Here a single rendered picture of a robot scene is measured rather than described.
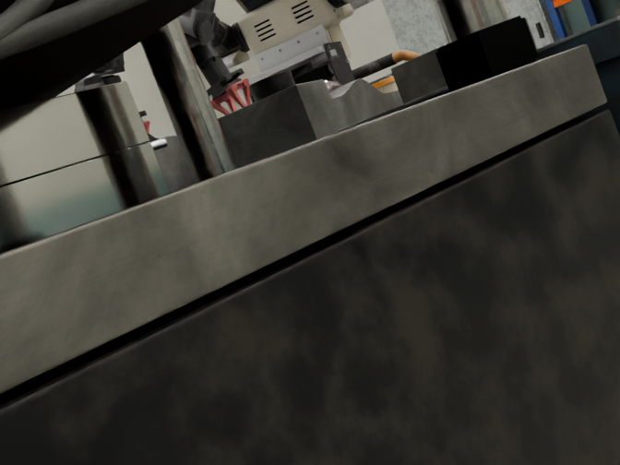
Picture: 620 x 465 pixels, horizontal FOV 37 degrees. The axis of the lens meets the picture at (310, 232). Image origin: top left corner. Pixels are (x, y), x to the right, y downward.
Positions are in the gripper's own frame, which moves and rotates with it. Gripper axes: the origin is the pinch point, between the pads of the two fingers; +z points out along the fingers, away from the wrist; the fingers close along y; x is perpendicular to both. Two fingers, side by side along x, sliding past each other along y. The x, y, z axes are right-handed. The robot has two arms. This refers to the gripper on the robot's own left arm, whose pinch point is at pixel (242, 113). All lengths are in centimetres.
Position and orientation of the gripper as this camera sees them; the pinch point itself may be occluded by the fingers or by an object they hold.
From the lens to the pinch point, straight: 222.0
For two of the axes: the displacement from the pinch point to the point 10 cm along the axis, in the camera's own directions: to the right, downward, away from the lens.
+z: 5.3, 8.4, 0.7
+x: 5.8, -4.2, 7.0
